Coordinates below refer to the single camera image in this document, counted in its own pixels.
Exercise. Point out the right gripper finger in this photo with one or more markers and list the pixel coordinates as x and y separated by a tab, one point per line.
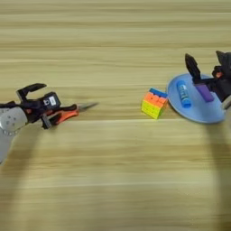
226	59
192	69

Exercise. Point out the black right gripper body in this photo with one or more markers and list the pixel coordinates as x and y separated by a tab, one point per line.
222	82

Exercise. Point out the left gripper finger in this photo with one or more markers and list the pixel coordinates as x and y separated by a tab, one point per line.
27	88
67	107

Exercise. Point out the blue glue stick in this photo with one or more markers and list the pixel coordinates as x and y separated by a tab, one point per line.
183	94

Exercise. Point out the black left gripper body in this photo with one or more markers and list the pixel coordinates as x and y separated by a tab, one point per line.
34	109

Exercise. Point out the purple rectangular block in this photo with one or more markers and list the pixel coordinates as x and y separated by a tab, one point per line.
205	93

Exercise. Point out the round blue plate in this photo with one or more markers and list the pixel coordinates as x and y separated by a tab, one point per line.
204	112

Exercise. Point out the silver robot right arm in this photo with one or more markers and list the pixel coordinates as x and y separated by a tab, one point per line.
228	103

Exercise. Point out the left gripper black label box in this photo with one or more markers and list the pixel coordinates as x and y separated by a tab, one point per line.
51	100

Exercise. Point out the orange black needle-nose pliers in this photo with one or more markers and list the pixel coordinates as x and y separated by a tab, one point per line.
67	115

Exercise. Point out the colourful toy brick block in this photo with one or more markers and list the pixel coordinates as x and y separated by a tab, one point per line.
153	103

